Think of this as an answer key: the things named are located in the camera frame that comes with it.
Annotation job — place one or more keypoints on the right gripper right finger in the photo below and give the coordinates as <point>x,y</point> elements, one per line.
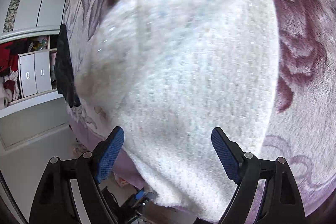
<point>272,181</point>

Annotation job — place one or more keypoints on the white fluffy sweater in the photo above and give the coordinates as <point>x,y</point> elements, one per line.
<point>170,71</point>

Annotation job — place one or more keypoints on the black garment on bed edge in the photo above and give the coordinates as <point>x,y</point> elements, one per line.
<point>63,70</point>

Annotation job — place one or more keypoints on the red garment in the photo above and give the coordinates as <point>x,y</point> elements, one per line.
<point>9,55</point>

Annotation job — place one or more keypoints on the white wardrobe cabinet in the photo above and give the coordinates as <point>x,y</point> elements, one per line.
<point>28,18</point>

